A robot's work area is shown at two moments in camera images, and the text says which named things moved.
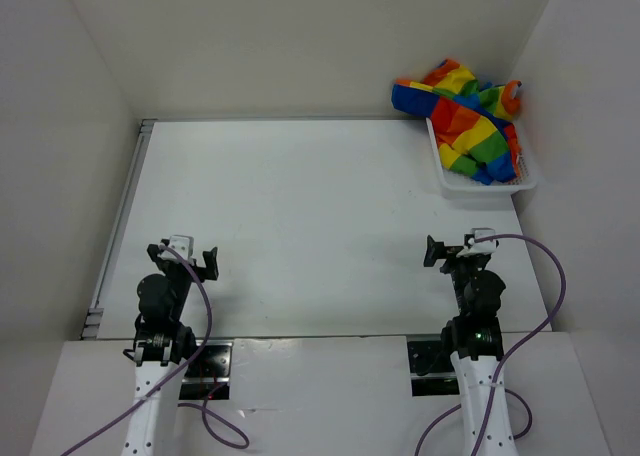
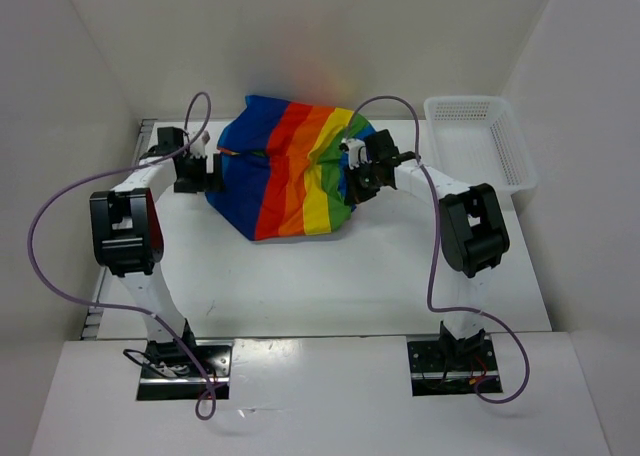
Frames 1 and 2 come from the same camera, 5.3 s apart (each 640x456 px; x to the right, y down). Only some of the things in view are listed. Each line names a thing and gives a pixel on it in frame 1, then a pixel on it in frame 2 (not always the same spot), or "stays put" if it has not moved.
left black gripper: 210,271 → 208,182
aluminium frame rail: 95,314 stays put
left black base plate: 207,376 stays put
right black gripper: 450,253 → 354,194
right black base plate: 432,372 stays put
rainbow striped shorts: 472,119 → 283,167
